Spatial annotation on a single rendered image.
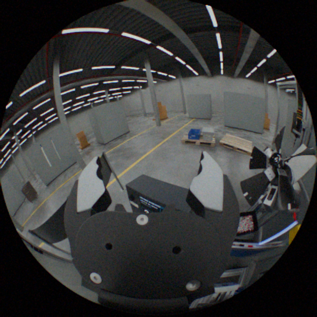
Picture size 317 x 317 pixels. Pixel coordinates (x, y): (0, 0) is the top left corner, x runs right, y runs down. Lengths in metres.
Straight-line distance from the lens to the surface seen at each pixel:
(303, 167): 1.08
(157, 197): 0.32
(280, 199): 0.68
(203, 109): 7.67
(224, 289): 0.62
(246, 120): 6.23
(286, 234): 1.58
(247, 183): 0.83
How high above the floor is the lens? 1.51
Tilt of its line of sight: 31 degrees down
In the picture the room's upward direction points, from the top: 11 degrees counter-clockwise
